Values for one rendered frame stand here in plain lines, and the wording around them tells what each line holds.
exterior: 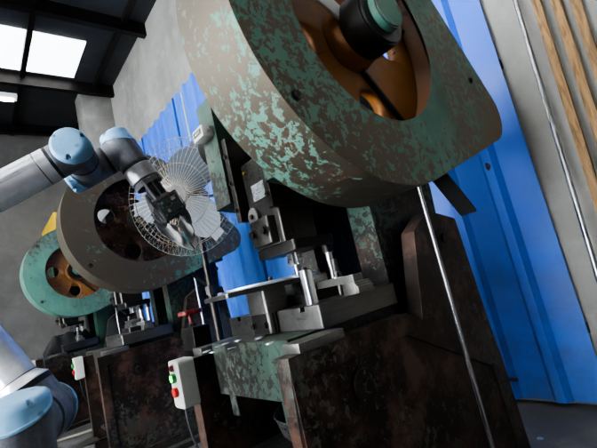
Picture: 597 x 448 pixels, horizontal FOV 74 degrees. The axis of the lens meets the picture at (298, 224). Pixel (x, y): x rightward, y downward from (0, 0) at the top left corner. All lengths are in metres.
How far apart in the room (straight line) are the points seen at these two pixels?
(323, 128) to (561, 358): 1.62
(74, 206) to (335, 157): 1.83
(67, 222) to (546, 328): 2.35
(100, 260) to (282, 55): 1.79
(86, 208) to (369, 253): 1.65
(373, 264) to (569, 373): 1.14
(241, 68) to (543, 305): 1.68
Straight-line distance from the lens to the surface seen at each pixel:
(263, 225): 1.16
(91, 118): 6.85
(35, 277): 4.06
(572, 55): 1.99
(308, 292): 1.01
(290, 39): 0.84
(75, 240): 2.38
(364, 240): 1.26
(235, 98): 0.82
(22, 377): 1.08
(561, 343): 2.10
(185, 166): 1.96
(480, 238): 2.12
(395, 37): 1.07
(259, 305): 1.12
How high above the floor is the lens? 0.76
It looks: 8 degrees up
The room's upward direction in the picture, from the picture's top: 13 degrees counter-clockwise
